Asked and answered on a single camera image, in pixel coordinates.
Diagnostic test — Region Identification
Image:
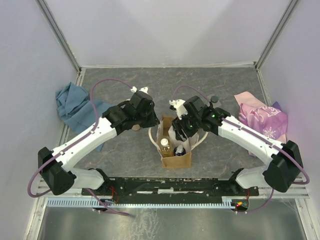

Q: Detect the aluminium frame rail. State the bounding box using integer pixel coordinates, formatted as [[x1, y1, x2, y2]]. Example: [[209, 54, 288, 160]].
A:
[[34, 176, 311, 199]]

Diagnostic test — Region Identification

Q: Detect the light blue cable duct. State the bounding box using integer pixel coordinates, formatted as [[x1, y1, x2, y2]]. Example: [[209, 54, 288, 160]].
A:
[[46, 197, 238, 209]]

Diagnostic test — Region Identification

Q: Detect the pink cloth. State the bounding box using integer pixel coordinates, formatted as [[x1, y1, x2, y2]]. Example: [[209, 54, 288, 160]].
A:
[[234, 91, 288, 143]]

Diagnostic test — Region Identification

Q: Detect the amber liquid bottle white cap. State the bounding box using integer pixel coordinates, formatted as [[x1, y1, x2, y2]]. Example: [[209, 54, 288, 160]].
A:
[[159, 137, 173, 158]]

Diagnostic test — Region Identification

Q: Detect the right aluminium corner post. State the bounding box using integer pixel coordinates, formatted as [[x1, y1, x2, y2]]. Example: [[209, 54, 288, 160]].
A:
[[254, 0, 300, 71]]

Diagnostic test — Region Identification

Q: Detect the white bottle grey cap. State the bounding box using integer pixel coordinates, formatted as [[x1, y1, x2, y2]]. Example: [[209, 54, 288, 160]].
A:
[[168, 126, 184, 147]]

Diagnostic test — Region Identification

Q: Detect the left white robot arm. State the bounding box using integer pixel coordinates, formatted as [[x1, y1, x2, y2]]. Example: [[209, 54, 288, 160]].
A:
[[38, 87, 160, 196]]

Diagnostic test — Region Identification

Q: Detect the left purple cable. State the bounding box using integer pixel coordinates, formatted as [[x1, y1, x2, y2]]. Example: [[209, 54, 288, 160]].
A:
[[26, 78, 137, 216]]

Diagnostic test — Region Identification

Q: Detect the blue cloth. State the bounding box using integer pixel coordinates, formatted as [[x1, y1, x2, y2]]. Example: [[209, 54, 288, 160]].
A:
[[54, 81, 112, 152]]

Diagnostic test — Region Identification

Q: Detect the beige pump lotion bottle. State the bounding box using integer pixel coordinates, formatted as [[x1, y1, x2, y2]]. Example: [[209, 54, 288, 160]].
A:
[[132, 124, 141, 131]]

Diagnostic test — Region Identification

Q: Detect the clear square bottle black cap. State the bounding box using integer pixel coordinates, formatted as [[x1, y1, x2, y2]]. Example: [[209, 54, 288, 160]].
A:
[[209, 94, 222, 108]]

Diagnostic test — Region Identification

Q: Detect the left aluminium corner post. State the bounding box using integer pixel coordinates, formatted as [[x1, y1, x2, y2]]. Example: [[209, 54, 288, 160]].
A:
[[35, 0, 82, 72]]

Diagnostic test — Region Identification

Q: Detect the aluminium corner post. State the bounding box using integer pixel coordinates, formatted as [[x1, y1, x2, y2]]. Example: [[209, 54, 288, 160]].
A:
[[254, 0, 300, 71], [35, 0, 82, 72]]

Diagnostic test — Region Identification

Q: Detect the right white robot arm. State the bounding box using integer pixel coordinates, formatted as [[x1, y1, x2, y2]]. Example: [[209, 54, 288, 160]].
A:
[[169, 96, 303, 196]]

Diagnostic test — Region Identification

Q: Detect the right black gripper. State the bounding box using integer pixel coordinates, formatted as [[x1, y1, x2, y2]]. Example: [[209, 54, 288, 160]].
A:
[[170, 110, 201, 143]]

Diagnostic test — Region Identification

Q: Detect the burlap watermelon canvas bag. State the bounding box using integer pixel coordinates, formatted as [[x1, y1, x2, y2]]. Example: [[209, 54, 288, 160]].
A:
[[148, 116, 208, 169]]

